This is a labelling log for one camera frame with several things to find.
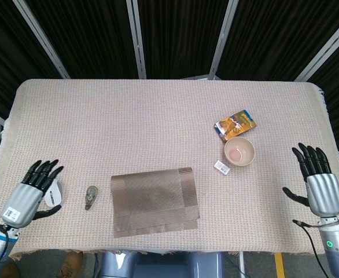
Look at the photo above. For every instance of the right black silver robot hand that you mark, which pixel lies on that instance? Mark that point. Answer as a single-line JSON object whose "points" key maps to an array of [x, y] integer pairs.
{"points": [[324, 194]]}

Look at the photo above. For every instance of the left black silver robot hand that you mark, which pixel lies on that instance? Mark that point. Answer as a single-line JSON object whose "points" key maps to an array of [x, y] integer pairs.
{"points": [[22, 202]]}

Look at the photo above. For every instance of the beige bowl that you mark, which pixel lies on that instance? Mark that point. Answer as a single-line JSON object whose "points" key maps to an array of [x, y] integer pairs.
{"points": [[239, 152]]}

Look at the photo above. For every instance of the brown woven placemat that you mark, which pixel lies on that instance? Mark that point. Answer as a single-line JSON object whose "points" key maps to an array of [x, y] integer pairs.
{"points": [[155, 202]]}

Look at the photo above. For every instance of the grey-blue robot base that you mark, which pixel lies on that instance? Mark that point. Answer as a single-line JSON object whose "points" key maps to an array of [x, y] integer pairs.
{"points": [[160, 266]]}

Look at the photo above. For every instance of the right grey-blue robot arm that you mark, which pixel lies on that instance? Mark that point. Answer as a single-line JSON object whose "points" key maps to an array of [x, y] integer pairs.
{"points": [[335, 255]]}

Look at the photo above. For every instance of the white computer mouse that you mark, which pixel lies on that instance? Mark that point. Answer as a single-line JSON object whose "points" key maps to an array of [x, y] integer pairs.
{"points": [[56, 192]]}

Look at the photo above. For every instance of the olive correction tape dispenser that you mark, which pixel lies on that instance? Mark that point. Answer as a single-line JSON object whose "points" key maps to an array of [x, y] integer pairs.
{"points": [[90, 197]]}

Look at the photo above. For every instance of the brown leather shoe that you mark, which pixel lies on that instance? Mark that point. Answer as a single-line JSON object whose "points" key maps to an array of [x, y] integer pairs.
{"points": [[71, 263], [10, 271]]}

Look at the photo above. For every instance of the yellow floor tape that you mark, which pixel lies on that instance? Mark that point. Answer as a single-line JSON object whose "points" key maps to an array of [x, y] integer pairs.
{"points": [[279, 266]]}

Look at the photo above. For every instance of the small white box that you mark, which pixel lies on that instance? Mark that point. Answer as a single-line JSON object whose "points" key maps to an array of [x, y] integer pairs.
{"points": [[221, 167]]}

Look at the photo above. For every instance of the white table leg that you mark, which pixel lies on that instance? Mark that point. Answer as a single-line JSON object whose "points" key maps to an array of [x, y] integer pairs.
{"points": [[241, 265]]}

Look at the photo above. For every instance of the orange blue snack packet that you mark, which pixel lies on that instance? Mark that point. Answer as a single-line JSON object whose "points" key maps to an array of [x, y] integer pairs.
{"points": [[235, 124]]}

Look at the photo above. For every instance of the beige woven tablecloth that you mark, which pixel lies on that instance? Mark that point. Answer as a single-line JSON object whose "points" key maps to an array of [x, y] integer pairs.
{"points": [[100, 116]]}

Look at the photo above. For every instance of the black pleated curtain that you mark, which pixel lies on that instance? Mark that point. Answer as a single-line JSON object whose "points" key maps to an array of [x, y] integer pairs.
{"points": [[100, 29]]}

